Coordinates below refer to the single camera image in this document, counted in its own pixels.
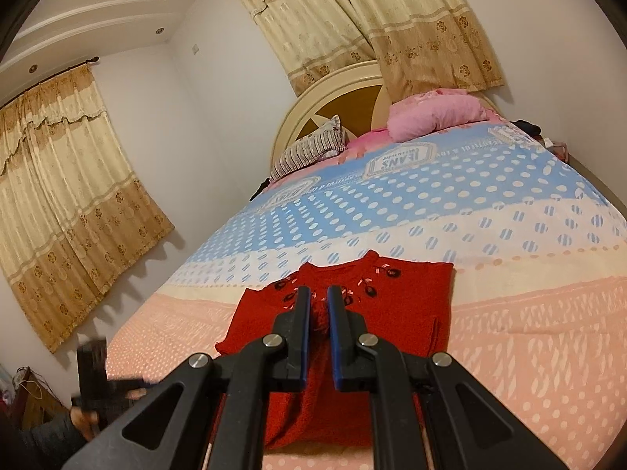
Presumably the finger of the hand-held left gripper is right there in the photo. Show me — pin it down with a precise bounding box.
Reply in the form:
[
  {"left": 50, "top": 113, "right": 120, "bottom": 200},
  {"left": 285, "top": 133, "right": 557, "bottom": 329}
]
[{"left": 107, "top": 377, "right": 148, "bottom": 398}]

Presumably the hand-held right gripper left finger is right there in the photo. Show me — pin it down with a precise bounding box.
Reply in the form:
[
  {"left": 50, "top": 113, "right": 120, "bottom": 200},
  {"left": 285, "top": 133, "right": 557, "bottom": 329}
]
[{"left": 63, "top": 285, "right": 314, "bottom": 470}]

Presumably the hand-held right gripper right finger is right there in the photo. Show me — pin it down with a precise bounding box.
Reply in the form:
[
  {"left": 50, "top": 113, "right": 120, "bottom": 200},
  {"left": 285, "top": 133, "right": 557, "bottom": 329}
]
[{"left": 326, "top": 285, "right": 569, "bottom": 470}]

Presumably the red embroidered knit sweater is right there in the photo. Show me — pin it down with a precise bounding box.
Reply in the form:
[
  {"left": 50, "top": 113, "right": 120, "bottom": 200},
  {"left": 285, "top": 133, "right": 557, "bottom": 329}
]
[{"left": 216, "top": 249, "right": 455, "bottom": 451}]

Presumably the person's left forearm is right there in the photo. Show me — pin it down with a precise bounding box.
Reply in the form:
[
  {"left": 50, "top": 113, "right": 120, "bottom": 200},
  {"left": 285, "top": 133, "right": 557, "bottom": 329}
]
[{"left": 0, "top": 414, "right": 91, "bottom": 470}]

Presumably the dark clothes pile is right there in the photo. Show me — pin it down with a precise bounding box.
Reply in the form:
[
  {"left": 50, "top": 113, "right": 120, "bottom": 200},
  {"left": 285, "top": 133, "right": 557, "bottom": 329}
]
[{"left": 514, "top": 120, "right": 570, "bottom": 163}]

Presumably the person's left hand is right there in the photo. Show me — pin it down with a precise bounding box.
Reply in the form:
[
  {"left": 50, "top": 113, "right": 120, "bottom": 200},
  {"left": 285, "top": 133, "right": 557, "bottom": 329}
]
[{"left": 70, "top": 401, "right": 100, "bottom": 442}]

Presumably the wooden furniture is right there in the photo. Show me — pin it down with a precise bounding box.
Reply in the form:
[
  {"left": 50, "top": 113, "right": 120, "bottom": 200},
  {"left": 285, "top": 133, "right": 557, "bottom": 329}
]
[{"left": 10, "top": 366, "right": 70, "bottom": 424}]

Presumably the wide beige floral curtain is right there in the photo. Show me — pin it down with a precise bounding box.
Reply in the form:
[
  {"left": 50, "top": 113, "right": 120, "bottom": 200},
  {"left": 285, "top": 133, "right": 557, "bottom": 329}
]
[{"left": 0, "top": 65, "right": 176, "bottom": 354}]

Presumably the striped pillow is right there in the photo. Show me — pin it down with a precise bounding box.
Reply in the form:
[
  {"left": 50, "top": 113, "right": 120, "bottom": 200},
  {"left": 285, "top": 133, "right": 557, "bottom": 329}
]
[{"left": 269, "top": 115, "right": 348, "bottom": 182}]

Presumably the pink floral sheet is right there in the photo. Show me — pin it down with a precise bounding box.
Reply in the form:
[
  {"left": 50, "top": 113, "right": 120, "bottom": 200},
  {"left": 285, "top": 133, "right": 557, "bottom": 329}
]
[{"left": 343, "top": 127, "right": 393, "bottom": 155}]

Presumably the polka dot bedsheet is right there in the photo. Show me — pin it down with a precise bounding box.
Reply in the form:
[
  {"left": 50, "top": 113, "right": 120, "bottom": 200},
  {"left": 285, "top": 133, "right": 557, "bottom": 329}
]
[{"left": 105, "top": 120, "right": 627, "bottom": 470}]

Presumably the cream wooden headboard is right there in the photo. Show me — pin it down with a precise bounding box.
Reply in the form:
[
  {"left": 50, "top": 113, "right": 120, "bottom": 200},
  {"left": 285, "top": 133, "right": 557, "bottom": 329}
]
[{"left": 270, "top": 61, "right": 500, "bottom": 160}]

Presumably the pink pillow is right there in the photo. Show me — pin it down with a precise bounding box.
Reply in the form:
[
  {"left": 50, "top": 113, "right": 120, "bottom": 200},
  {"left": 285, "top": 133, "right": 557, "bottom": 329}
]
[{"left": 387, "top": 89, "right": 503, "bottom": 142}]

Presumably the beige floral curtain panel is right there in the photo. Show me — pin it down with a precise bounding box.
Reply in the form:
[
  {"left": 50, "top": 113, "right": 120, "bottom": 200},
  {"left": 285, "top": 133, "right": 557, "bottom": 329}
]
[
  {"left": 229, "top": 0, "right": 379, "bottom": 99},
  {"left": 333, "top": 0, "right": 505, "bottom": 99}
]

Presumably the black curtain rod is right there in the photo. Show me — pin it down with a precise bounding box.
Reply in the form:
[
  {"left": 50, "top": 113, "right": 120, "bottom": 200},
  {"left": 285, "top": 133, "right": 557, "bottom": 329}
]
[{"left": 0, "top": 57, "right": 101, "bottom": 108}]

